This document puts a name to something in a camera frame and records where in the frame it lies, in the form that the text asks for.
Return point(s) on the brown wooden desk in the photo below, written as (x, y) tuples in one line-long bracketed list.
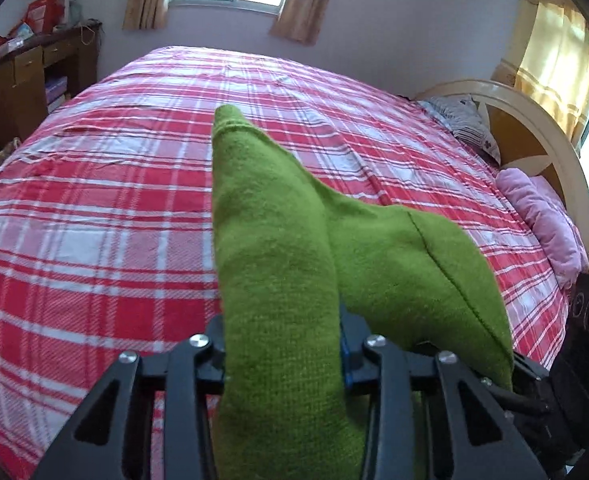
[(19, 85)]

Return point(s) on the green orange striped sweater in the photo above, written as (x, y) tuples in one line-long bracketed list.
[(274, 260)]

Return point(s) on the stack of books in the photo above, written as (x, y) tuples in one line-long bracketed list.
[(57, 92)]

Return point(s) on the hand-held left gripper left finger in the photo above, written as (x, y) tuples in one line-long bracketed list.
[(209, 360)]

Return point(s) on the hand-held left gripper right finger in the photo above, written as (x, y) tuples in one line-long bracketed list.
[(345, 360)]

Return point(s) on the cream wooden headboard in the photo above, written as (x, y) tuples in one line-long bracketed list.
[(539, 135)]

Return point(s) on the bed with red plaid sheet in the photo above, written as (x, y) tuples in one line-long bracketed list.
[(124, 185)]

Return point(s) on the red bag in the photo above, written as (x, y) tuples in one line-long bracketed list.
[(44, 12)]

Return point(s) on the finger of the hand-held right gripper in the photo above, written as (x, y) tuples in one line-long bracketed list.
[(531, 372)]

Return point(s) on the yellow curtain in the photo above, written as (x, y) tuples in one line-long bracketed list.
[(554, 55)]

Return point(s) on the pink pillow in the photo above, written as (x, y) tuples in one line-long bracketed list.
[(544, 215)]

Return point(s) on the striped pillow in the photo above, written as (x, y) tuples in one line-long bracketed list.
[(464, 120)]

